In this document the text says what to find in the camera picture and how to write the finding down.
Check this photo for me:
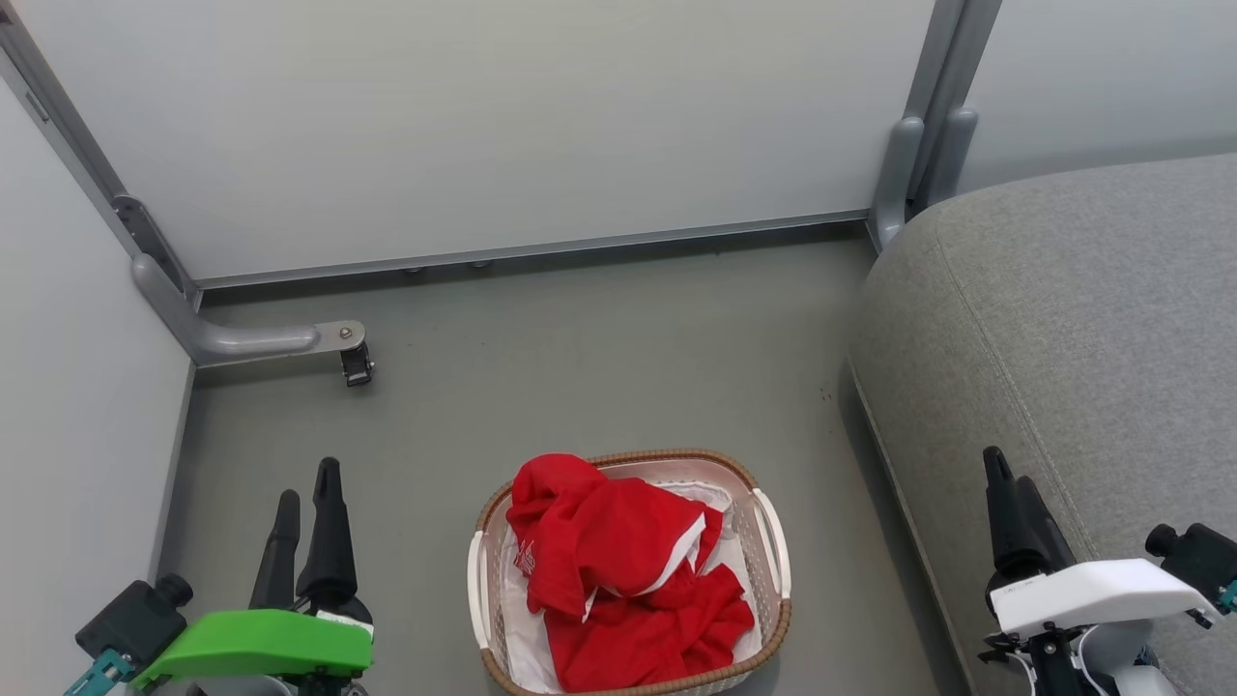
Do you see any grey metal partition foot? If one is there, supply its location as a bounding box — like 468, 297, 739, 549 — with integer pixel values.
132, 253, 369, 369

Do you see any grey partition corner post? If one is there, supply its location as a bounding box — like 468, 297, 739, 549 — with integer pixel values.
866, 0, 1003, 254
0, 8, 202, 303

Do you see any grey fabric sofa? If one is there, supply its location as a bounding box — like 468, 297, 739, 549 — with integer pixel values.
848, 153, 1237, 696

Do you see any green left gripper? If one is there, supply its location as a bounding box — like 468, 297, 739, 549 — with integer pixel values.
130, 457, 374, 690

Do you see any red garment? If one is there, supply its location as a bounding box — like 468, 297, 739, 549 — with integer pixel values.
505, 453, 757, 693

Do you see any beige woven laundry basket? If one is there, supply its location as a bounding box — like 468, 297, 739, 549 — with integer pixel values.
467, 448, 793, 696

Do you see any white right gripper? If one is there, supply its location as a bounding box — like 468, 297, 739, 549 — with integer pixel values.
983, 446, 1222, 640

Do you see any grey partition bottom rail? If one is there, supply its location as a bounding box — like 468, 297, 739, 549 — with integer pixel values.
193, 209, 871, 292

